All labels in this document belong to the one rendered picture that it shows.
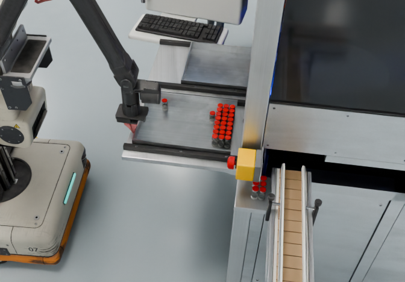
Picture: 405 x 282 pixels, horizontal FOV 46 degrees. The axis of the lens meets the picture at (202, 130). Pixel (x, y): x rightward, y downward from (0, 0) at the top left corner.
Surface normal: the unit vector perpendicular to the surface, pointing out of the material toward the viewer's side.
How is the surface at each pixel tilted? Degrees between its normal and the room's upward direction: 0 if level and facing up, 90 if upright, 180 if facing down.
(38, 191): 0
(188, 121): 0
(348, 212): 90
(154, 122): 0
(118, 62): 80
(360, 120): 90
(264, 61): 90
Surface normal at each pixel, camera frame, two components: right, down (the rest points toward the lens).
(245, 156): 0.02, -0.70
